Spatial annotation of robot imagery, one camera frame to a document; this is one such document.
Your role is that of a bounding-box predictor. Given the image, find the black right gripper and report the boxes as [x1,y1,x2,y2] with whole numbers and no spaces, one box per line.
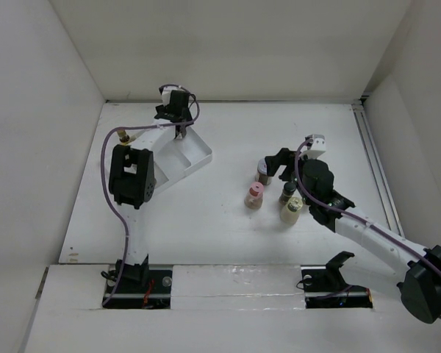
[265,147,318,205]

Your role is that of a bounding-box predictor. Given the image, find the white lid jar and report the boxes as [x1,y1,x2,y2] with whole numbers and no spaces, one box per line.
[255,158,272,186]

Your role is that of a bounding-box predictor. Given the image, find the pink cap spice bottle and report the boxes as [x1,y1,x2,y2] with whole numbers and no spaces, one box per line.
[244,182,264,210]

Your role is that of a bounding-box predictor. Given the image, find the cream cap sauce bottle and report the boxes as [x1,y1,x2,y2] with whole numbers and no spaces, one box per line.
[279,196,303,225]

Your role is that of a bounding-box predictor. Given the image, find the yellow label bottle gold cap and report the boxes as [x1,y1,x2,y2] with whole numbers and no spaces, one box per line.
[116,129,131,145]

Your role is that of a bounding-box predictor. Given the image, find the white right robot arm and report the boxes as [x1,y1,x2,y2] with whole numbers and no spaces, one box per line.
[265,148,441,324]

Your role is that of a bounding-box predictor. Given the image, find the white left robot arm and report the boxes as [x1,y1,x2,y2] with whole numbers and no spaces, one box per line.
[100,84,200,292]

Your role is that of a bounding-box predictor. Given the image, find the dark cap spice jar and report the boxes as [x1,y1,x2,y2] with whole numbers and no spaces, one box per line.
[279,182,296,205]

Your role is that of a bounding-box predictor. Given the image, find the white divided organizer tray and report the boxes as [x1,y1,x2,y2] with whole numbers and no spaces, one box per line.
[98,121,213,196]

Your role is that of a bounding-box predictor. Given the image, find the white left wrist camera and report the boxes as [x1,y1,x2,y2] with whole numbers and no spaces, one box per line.
[161,88,173,106]

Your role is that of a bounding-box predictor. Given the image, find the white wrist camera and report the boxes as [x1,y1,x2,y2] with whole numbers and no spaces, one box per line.
[161,88,173,106]
[304,134,326,160]

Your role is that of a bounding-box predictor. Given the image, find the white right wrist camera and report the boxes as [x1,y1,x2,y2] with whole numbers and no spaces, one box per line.
[304,134,326,160]

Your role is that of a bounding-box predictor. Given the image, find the aluminium rail right side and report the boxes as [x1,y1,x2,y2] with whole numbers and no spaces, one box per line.
[351,100,405,238]

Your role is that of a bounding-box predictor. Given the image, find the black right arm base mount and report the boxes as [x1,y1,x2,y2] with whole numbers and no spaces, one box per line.
[295,252,373,309]

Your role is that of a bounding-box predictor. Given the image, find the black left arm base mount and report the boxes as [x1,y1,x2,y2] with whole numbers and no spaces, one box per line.
[101,258,173,310]

